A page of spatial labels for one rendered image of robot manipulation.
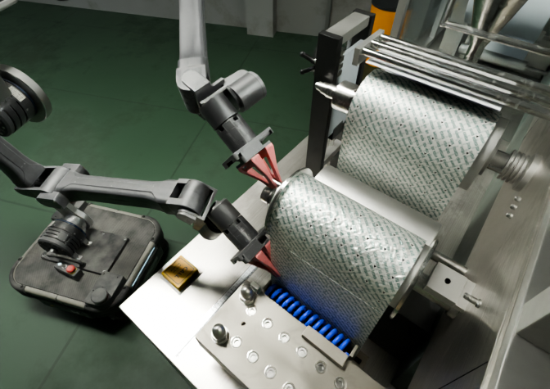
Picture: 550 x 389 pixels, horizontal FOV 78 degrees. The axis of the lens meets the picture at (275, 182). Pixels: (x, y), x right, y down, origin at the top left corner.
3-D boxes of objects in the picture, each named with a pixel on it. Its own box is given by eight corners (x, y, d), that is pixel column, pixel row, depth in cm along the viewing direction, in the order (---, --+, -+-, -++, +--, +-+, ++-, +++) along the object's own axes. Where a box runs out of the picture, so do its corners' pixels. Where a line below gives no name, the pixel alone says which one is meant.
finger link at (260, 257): (267, 285, 75) (238, 255, 75) (286, 262, 79) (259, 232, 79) (279, 282, 70) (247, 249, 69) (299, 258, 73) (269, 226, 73)
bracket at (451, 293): (435, 265, 53) (439, 260, 52) (472, 287, 51) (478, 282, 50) (421, 289, 51) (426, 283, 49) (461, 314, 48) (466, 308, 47)
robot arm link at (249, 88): (189, 108, 71) (177, 76, 63) (232, 79, 75) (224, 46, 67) (225, 140, 66) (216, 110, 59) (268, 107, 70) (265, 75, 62)
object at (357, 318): (272, 278, 79) (272, 235, 65) (362, 346, 69) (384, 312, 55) (271, 280, 79) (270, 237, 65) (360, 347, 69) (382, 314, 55)
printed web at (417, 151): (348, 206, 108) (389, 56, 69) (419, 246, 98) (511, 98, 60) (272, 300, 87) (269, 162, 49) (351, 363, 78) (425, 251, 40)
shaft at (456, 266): (426, 249, 68) (430, 244, 66) (465, 271, 65) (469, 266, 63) (422, 256, 67) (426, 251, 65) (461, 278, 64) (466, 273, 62)
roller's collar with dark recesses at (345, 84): (344, 100, 78) (349, 74, 73) (367, 110, 75) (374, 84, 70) (329, 113, 74) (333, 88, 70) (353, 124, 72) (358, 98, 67)
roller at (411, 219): (328, 189, 84) (335, 155, 75) (427, 245, 74) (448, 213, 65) (300, 220, 78) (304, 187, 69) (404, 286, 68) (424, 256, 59)
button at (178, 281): (182, 258, 96) (180, 254, 94) (199, 273, 93) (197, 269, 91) (162, 276, 92) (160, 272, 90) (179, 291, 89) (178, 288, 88)
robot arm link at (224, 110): (194, 110, 65) (196, 100, 60) (221, 91, 67) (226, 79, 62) (216, 138, 66) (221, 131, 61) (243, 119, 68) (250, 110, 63)
